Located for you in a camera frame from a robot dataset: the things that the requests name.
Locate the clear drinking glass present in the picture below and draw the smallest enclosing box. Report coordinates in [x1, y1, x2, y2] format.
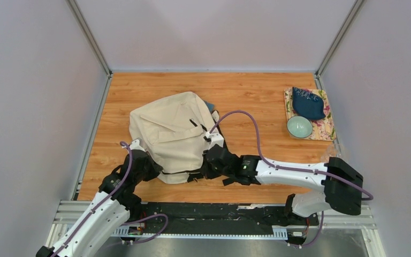
[320, 142, 348, 163]

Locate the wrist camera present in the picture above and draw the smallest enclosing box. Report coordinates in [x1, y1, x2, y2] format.
[204, 132, 225, 150]
[129, 138, 146, 152]

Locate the light green ceramic bowl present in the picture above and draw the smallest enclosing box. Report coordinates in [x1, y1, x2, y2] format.
[287, 116, 313, 139]

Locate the beige canvas backpack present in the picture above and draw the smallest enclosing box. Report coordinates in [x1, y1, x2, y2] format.
[129, 92, 220, 184]

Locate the floral placemat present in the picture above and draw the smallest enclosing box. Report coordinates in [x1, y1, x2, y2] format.
[284, 87, 336, 141]

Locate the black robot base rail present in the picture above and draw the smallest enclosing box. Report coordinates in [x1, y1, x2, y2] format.
[112, 202, 319, 241]

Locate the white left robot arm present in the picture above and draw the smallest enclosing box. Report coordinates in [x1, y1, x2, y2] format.
[36, 150, 162, 256]

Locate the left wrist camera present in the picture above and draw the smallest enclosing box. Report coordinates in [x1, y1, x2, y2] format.
[129, 138, 146, 152]

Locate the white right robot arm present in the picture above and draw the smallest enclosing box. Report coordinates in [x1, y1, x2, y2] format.
[204, 145, 363, 224]

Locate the dark blue embroidered pouch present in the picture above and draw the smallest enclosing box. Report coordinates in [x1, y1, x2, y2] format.
[292, 87, 326, 120]

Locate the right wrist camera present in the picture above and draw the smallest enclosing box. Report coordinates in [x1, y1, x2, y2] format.
[204, 132, 225, 150]

